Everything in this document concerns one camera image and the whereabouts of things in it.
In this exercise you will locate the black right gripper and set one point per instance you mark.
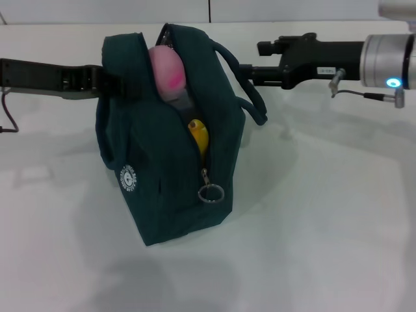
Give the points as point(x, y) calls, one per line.
point(321, 61)

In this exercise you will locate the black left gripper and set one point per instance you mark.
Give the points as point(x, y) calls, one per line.
point(42, 78)

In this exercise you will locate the pink peach toy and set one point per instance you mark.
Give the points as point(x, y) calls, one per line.
point(167, 71)

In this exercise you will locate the yellow banana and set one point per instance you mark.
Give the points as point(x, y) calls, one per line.
point(200, 136)

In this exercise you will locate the teal insulated lunch bag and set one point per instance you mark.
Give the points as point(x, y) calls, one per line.
point(162, 178)

